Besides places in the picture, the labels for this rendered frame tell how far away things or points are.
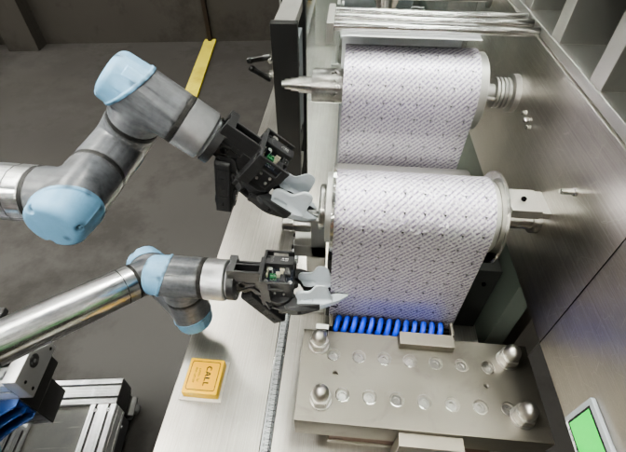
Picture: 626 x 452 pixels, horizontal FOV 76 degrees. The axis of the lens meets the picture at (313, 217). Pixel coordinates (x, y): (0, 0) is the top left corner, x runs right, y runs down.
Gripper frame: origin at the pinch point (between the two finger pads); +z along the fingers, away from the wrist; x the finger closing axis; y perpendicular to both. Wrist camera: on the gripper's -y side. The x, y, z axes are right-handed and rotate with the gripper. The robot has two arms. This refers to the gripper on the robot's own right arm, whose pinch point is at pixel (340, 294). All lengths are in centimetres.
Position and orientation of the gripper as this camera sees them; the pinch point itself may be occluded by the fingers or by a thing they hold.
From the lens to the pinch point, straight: 74.3
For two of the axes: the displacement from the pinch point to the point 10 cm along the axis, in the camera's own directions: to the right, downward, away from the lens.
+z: 10.0, 0.6, -0.6
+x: 0.9, -7.1, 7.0
